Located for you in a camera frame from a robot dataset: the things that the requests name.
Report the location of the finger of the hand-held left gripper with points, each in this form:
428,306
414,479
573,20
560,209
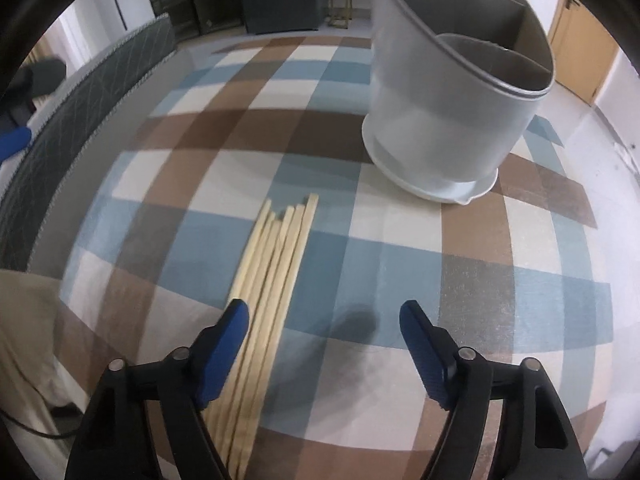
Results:
45,77
15,143

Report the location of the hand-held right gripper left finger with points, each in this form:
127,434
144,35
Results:
222,355

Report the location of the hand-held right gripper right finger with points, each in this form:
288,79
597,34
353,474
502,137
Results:
425,355

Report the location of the bundle of wooden chopsticks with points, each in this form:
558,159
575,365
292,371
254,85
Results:
270,285

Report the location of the white grey utensil holder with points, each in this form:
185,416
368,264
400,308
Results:
425,110

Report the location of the checked blue brown tablecloth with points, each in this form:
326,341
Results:
400,270

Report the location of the glossy white wardrobe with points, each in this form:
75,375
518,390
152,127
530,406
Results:
115,15

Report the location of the light wooden door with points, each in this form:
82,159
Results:
580,50

